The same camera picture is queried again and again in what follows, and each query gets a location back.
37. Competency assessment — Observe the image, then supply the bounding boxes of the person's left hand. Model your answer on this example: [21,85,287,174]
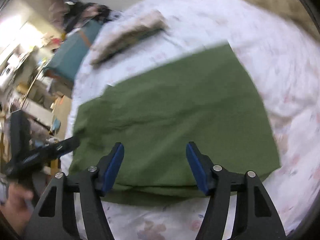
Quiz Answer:
[5,184,34,233]

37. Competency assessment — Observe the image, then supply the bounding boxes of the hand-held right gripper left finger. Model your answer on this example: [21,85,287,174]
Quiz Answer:
[25,142,125,240]

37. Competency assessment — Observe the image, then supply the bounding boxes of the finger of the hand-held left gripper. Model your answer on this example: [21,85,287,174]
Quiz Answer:
[31,136,81,166]

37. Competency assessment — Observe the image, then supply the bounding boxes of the white floral bed sheet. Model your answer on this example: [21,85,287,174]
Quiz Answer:
[60,0,320,240]

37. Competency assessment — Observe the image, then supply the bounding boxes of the blue basin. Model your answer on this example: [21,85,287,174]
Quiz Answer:
[51,119,62,133]

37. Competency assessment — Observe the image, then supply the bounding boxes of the pile of dark clothes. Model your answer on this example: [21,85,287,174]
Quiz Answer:
[64,2,123,34]

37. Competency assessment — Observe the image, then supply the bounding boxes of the folded beige bear-print cloth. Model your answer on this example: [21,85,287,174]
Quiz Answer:
[89,9,168,65]

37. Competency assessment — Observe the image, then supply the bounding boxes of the teal suitcase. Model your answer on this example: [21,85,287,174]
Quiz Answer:
[42,20,104,83]

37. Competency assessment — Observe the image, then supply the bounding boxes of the green pants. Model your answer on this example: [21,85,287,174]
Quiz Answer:
[68,41,281,207]

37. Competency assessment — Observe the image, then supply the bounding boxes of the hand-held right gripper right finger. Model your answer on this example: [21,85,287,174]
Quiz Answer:
[185,141,287,240]

